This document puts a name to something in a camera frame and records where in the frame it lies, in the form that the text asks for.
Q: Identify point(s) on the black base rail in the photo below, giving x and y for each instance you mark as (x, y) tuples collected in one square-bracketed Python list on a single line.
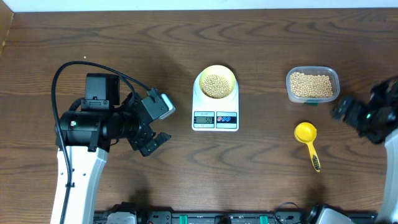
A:
[(288, 213)]

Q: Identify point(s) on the soybeans in bowl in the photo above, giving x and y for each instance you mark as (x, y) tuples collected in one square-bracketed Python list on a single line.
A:
[(216, 87)]

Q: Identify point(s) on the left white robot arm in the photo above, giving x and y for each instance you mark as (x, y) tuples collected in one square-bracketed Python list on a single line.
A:
[(87, 131)]

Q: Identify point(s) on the yellow measuring scoop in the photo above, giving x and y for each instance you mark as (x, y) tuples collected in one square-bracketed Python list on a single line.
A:
[(306, 133)]

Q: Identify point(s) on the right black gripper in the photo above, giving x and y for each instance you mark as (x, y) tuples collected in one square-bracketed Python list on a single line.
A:
[(351, 117)]

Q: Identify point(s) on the clear plastic bean container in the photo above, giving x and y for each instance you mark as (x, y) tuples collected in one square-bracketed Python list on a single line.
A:
[(314, 70)]

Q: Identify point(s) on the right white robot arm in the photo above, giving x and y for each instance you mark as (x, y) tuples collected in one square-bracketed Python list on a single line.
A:
[(377, 121)]

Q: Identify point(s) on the soybeans in container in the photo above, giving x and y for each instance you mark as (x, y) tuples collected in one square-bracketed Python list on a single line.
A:
[(311, 86)]

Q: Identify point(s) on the white digital kitchen scale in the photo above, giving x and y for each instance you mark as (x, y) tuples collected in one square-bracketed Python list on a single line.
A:
[(214, 115)]

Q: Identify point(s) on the yellow plastic bowl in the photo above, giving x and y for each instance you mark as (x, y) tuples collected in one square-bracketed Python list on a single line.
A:
[(219, 70)]

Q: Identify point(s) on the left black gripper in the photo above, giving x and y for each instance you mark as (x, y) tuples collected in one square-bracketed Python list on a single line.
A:
[(140, 139)]

